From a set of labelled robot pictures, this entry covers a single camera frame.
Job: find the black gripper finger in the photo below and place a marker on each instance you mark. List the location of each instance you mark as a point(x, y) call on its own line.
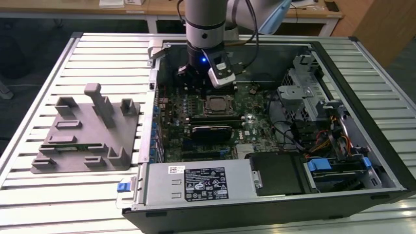
point(190, 75)

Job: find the silver CPU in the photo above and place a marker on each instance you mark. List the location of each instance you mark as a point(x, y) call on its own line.
point(216, 103)

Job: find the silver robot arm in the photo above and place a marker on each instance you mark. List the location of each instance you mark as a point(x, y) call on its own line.
point(204, 12)

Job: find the CPU socket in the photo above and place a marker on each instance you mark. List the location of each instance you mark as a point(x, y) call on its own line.
point(217, 114)

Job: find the black RAM slots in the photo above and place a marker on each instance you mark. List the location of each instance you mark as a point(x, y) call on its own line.
point(224, 91)
point(214, 121)

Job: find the green motherboard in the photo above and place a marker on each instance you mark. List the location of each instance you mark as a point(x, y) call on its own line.
point(174, 114)

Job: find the black graphics card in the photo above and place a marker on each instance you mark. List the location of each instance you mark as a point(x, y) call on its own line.
point(210, 135)

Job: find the small white box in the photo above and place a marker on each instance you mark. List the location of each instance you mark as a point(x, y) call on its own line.
point(133, 1)

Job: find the wooden desk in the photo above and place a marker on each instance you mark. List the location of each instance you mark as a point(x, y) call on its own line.
point(113, 10)

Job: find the silver drive cage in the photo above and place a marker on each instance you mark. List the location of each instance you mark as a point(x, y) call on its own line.
point(290, 96)

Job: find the grey parts rack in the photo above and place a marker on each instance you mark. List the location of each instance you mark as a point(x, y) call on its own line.
point(124, 136)

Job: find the white paper sheet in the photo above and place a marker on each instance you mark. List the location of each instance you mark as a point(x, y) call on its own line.
point(110, 2)

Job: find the small silver heatsink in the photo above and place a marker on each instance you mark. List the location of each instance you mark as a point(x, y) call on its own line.
point(245, 149)

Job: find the white barcode sticker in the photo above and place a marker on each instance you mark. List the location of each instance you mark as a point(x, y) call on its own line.
point(176, 169)

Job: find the grey plastic latch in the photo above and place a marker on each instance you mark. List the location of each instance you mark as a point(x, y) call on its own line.
point(328, 104)

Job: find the black power supply label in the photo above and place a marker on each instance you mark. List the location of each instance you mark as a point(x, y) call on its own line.
point(205, 184)

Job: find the black phone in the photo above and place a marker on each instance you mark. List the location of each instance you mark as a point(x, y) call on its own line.
point(330, 6)

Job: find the silver power supply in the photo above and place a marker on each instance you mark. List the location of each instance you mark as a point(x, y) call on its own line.
point(162, 190)

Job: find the blue case latch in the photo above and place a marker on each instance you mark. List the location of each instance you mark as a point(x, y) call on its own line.
point(122, 187)

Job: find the blue disk carrier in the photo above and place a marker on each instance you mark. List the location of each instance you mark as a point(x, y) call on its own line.
point(318, 165)

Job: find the grey chair leg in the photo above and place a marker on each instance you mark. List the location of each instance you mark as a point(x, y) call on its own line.
point(4, 91)

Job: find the brown wooden cabinet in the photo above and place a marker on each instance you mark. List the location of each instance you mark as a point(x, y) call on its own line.
point(382, 24)

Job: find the black PC case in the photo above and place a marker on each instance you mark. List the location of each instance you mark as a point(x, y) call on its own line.
point(260, 217)

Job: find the black hard disk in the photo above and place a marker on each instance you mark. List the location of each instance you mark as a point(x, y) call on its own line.
point(337, 181)

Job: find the silver disk bay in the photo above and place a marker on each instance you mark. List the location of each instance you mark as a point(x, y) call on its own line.
point(374, 179)

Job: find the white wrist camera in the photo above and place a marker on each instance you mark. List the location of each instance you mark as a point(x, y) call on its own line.
point(222, 75)

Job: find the small silver bracket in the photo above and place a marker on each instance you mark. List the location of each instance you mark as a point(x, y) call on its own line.
point(256, 180)

